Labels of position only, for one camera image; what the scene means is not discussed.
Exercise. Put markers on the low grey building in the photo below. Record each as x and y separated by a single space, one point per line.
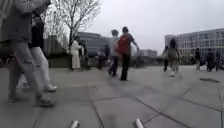
95 41

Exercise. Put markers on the group of people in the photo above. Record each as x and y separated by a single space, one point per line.
208 60

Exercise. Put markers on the manhole cover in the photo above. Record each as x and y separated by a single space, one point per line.
209 80

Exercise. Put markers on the bare tree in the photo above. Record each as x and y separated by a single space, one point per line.
76 16

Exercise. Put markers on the robot's own part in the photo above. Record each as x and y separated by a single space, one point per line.
75 124
139 123

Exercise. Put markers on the grey stone slab pavement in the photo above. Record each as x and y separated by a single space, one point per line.
126 103

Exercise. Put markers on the pale building with window grid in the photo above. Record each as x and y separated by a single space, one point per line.
203 41

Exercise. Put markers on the person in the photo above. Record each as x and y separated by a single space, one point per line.
114 53
172 56
165 59
125 50
23 43
75 53
39 50

